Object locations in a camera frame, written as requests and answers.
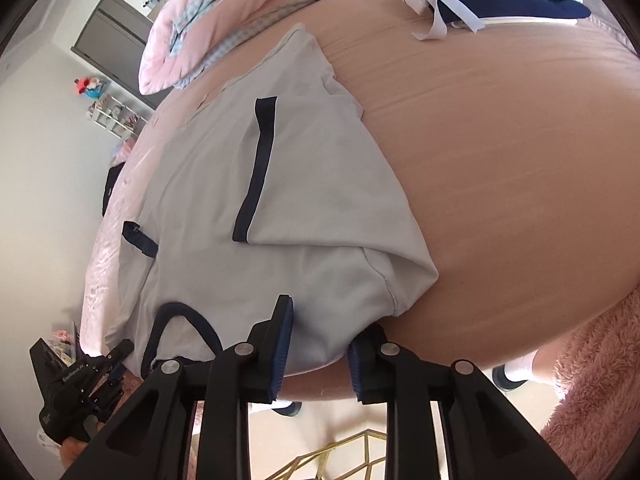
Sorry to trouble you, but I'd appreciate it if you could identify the grey t-shirt with navy trim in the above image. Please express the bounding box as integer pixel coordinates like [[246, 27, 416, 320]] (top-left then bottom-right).
[[102, 24, 440, 378]]

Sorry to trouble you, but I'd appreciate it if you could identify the person's left hand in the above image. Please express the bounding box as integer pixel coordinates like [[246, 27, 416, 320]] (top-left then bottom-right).
[[59, 420, 103, 468]]

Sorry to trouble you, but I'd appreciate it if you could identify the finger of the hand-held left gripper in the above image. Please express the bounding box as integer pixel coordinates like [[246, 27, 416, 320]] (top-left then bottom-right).
[[95, 361, 127, 412], [97, 339, 136, 367]]

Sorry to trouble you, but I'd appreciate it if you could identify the black bag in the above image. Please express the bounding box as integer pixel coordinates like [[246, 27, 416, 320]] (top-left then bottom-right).
[[101, 162, 126, 218]]

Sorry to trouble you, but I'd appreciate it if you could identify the navy folded garment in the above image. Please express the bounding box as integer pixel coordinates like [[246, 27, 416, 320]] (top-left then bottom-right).
[[444, 0, 592, 30]]

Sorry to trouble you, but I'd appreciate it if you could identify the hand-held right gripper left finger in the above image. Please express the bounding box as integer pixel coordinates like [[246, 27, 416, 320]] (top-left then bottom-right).
[[62, 294, 296, 480]]

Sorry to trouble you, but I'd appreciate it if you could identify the grey door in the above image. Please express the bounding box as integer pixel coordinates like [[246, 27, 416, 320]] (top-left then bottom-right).
[[70, 0, 173, 111]]

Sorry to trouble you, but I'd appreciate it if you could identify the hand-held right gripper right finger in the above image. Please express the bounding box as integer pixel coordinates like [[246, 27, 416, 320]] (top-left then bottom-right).
[[346, 324, 576, 480]]

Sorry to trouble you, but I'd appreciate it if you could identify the pink checked quilt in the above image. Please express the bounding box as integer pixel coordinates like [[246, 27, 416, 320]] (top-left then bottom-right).
[[137, 0, 386, 96]]

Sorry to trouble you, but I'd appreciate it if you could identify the red and blue plush toy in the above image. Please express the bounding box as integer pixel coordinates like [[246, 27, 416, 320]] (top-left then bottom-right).
[[74, 76, 108, 102]]

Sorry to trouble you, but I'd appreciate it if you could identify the pink fluffy rug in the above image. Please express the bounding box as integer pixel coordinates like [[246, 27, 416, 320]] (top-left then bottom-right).
[[539, 285, 640, 480]]

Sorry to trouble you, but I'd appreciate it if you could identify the round bed with pink sheet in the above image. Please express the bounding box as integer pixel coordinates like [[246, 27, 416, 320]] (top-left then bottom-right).
[[75, 0, 640, 403]]

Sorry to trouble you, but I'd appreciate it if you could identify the white shelf rack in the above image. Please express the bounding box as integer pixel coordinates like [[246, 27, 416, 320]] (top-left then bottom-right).
[[90, 92, 151, 141]]

